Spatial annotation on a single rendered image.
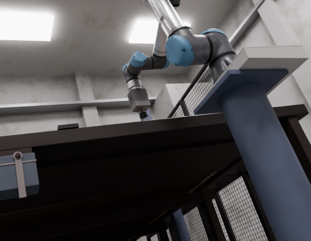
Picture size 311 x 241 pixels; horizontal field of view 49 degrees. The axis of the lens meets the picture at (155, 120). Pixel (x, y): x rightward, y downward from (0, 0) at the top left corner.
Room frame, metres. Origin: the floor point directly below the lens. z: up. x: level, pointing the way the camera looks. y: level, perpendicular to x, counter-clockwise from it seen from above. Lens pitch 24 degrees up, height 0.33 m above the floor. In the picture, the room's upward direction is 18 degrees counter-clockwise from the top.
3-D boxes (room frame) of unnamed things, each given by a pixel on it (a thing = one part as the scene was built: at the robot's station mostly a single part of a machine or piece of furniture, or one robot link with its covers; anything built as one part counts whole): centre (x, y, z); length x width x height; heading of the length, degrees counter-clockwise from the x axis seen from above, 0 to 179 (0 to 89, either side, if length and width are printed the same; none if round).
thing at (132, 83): (1.56, 0.05, 1.26); 0.08 x 0.08 x 0.05
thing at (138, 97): (1.57, 0.05, 1.18); 0.10 x 0.09 x 0.16; 31
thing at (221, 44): (1.17, -0.32, 1.08); 0.13 x 0.12 x 0.14; 118
